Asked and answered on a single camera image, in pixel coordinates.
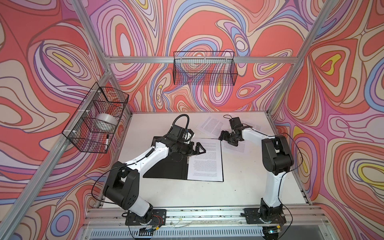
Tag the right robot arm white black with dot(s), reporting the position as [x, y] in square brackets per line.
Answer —
[277, 160]

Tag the green circuit board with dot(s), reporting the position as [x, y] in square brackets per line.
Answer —
[272, 230]
[147, 231]

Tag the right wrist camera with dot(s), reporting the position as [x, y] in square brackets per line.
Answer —
[235, 123]

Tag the black wire basket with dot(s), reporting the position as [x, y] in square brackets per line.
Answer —
[204, 68]
[81, 132]

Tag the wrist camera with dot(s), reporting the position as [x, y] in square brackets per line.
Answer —
[181, 134]
[235, 123]

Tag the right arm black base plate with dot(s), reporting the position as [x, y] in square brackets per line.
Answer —
[264, 215]

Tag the white tape roll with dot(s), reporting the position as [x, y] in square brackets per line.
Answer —
[105, 122]

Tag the green circuit board right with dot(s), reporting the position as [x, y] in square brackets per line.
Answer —
[272, 230]

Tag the green circuit board left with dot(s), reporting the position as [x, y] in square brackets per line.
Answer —
[147, 231]

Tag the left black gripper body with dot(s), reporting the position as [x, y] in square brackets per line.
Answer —
[184, 149]

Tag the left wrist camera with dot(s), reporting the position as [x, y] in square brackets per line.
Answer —
[181, 134]

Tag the black wire basket at back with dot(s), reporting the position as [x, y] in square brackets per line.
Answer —
[204, 68]

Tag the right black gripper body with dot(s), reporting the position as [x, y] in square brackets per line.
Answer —
[232, 140]

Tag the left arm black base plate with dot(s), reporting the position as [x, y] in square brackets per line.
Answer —
[155, 218]

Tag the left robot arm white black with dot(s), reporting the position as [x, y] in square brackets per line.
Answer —
[123, 183]

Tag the black wire basket on left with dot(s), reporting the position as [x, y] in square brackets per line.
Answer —
[81, 132]

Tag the orange and black folder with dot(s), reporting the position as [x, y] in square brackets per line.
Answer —
[173, 167]

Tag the printed paper sheet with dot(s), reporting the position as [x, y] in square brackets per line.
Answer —
[207, 167]
[212, 126]
[249, 144]

